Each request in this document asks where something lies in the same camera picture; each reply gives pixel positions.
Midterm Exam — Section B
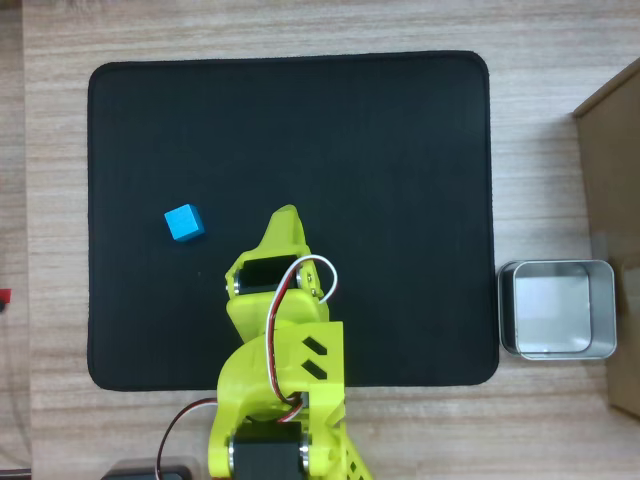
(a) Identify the blue cube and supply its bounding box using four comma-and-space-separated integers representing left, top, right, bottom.
163, 203, 207, 246

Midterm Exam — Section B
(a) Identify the square metal tin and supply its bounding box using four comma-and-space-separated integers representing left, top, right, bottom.
496, 258, 618, 361

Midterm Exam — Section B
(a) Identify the black rectangular desk mat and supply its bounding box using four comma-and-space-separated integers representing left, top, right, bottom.
86, 49, 500, 394

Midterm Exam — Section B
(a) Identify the black power adapter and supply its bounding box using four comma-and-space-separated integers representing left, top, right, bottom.
99, 457, 202, 480

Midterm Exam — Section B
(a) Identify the brown cardboard box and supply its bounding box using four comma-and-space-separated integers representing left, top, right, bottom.
572, 57, 640, 421

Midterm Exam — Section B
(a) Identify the red white gripper servo cable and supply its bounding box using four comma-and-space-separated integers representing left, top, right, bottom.
266, 254, 340, 426

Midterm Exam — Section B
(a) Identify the red black base cable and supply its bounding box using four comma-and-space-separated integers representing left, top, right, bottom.
155, 397, 220, 476

